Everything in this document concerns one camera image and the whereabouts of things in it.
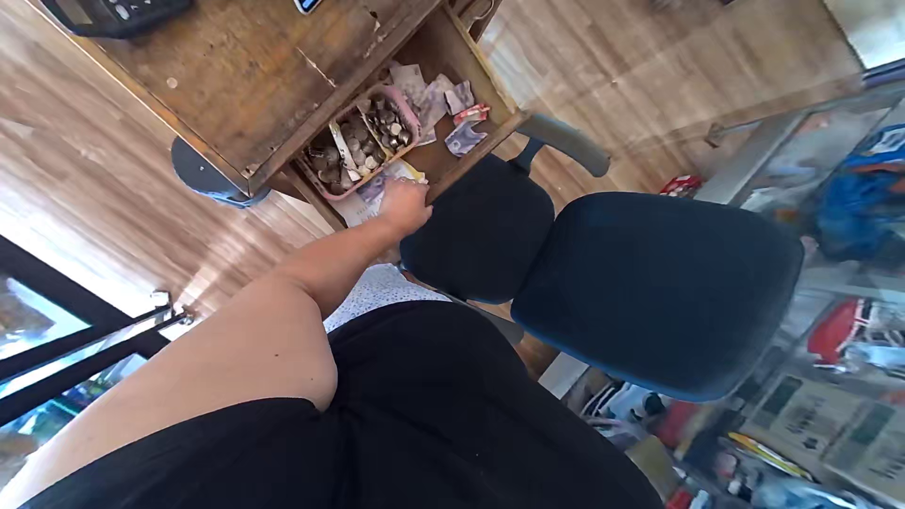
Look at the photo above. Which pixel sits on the dark blue office chair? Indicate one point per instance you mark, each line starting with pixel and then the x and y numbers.
pixel 657 290

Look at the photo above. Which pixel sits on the person's body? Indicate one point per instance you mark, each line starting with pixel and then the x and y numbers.
pixel 438 417

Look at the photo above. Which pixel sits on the white paper strip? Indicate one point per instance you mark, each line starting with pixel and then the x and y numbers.
pixel 342 145

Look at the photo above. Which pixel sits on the blue-grey round stool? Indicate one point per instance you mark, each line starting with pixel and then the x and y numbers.
pixel 201 169

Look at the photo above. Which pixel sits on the red packet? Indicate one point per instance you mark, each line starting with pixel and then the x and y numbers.
pixel 681 186

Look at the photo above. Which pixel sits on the black framed glass door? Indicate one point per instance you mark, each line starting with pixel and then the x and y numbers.
pixel 53 293

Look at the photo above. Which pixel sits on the black calculator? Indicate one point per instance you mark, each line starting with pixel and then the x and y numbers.
pixel 131 15

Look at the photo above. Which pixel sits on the phone with dark edge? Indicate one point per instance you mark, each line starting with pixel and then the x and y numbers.
pixel 307 5

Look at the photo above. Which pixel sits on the wooden drawer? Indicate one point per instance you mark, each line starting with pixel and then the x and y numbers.
pixel 452 168

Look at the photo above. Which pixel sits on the wooden desk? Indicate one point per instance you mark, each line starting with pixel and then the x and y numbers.
pixel 233 78

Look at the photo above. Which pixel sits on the person's left hand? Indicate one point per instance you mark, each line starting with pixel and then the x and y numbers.
pixel 404 205

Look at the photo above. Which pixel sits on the person's left thumb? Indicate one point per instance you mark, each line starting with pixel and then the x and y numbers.
pixel 425 213

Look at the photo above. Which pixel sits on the glass display case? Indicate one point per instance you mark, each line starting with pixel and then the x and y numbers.
pixel 792 396

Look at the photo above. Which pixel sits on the pile of coins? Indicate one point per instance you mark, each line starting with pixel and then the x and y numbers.
pixel 360 141

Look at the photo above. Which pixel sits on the pile of banknotes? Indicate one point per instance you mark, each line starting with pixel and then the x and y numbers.
pixel 367 201
pixel 433 102

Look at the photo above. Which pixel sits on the pink plastic basket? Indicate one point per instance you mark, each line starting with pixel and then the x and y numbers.
pixel 404 106

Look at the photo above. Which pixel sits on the person's left forearm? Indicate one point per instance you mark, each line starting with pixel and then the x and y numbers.
pixel 233 332

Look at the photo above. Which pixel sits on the person's legs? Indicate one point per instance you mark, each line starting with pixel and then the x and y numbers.
pixel 378 290

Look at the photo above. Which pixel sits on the person's left fingers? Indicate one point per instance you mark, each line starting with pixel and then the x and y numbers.
pixel 406 184

